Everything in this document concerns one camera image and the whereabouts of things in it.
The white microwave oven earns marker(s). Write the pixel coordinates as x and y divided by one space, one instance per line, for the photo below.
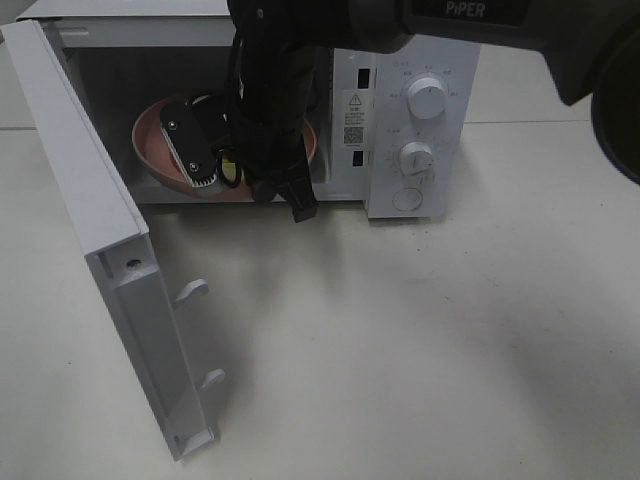
124 56

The white warning label sticker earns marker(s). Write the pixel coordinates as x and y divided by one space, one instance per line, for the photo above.
354 117

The white microwave door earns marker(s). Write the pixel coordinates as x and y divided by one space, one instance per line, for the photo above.
115 240

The round white door button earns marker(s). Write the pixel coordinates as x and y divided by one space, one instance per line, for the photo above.
407 200

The upper white power knob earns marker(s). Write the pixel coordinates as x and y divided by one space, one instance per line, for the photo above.
426 97

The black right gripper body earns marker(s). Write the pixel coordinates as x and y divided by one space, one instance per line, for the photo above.
266 91

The lower white timer knob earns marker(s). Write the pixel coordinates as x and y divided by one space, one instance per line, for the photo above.
415 158

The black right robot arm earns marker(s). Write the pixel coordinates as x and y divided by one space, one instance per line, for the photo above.
591 49

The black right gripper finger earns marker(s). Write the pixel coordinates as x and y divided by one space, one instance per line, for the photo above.
296 188
190 149

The sandwich with lettuce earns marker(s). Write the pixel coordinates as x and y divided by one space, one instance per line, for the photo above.
210 112

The pink plate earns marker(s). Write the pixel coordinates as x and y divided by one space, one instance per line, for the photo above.
154 154

